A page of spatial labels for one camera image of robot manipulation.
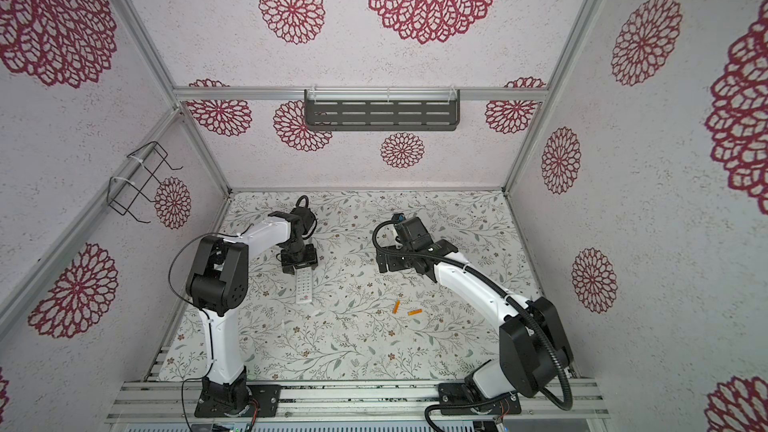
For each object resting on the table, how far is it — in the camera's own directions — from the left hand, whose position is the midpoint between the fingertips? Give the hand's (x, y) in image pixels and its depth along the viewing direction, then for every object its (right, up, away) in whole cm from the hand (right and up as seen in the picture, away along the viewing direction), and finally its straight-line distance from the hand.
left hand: (305, 272), depth 98 cm
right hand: (+28, +9, -13) cm, 32 cm away
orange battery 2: (+34, -10, -8) cm, 37 cm away
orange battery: (+30, -8, -8) cm, 32 cm away
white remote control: (+1, -3, -5) cm, 6 cm away
